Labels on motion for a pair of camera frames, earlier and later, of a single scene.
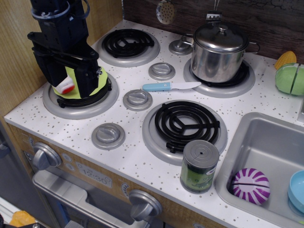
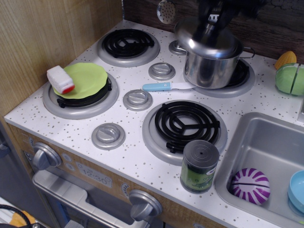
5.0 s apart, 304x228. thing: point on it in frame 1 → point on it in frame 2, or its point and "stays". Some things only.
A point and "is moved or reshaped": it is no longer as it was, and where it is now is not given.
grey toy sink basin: [274, 145] stays
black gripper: [72, 52] → [214, 16]
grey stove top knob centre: [161, 71] stays
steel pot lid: [221, 38] is moved or reshaped
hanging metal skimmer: [165, 12] stays
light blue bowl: [296, 191] stays
